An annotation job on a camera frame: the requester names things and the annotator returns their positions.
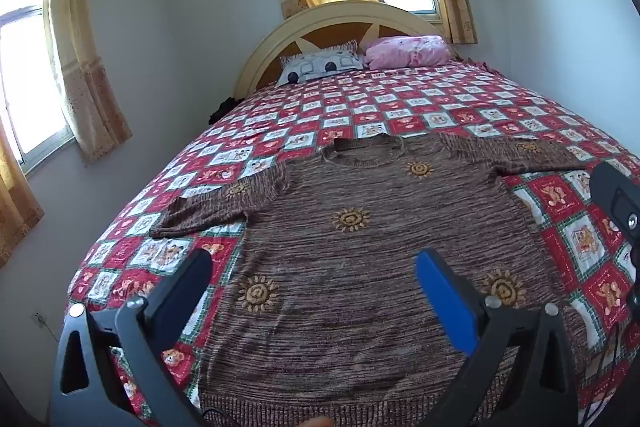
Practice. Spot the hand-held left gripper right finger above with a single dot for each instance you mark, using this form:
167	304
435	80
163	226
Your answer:
445	297

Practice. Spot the dark cloth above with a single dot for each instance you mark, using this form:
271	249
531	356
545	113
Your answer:
222	109

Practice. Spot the brown knit sweater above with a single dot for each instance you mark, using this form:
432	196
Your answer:
350	287

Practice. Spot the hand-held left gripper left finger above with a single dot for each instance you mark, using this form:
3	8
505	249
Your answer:
192	274

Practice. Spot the cream arched headboard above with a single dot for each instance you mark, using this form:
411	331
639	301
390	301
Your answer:
280	37

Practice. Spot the red checkered bedspread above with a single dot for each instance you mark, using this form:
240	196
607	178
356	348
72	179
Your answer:
400	107

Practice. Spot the pink pillow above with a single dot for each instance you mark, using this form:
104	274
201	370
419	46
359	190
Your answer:
405	52

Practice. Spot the side window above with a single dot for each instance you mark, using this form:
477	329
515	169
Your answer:
25	82

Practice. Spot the white pillow with black dots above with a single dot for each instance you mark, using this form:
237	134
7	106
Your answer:
320	66

